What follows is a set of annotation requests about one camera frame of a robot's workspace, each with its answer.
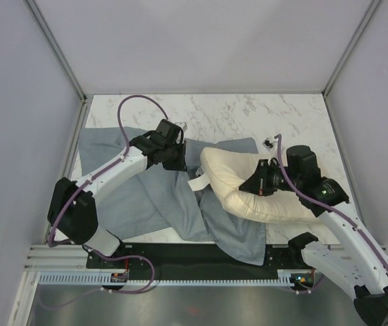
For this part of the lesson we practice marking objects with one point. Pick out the aluminium corner post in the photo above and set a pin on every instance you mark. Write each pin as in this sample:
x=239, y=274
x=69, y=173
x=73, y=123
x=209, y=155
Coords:
x=358, y=33
x=52, y=42

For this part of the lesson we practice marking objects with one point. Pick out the cream white pillow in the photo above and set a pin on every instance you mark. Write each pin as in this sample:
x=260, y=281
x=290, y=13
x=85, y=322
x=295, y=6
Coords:
x=225, y=171

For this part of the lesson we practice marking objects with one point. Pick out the blue denim pillowcase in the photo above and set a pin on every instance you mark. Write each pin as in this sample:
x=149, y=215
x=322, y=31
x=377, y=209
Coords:
x=157, y=198

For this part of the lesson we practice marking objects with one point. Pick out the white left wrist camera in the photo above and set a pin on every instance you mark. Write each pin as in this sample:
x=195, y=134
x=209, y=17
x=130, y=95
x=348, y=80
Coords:
x=182, y=125

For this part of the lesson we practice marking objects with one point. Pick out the shiny metal front sheet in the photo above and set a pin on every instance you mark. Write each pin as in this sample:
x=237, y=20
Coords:
x=73, y=305

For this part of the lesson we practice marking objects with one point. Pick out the right aluminium corner post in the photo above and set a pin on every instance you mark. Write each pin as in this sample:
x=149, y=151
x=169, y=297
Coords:
x=358, y=33

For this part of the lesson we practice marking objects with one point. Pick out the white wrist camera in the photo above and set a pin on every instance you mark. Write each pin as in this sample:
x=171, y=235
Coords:
x=182, y=125
x=270, y=144

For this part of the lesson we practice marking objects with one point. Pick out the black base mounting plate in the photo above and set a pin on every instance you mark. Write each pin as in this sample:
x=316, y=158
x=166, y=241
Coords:
x=203, y=262

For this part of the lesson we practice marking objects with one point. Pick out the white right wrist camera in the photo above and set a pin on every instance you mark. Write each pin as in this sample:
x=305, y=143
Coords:
x=270, y=144

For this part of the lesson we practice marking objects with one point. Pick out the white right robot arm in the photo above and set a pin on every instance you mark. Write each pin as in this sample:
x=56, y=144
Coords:
x=364, y=278

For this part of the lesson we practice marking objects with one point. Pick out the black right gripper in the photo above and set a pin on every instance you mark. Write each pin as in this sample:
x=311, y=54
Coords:
x=257, y=183

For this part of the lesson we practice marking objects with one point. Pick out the left aluminium corner post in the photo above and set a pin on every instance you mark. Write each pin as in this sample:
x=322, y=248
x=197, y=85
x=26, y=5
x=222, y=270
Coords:
x=52, y=42

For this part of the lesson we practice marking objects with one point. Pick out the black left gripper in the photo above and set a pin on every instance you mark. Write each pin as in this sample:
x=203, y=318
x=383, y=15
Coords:
x=180, y=164

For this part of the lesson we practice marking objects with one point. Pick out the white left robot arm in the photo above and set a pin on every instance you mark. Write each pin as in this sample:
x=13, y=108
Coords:
x=73, y=207

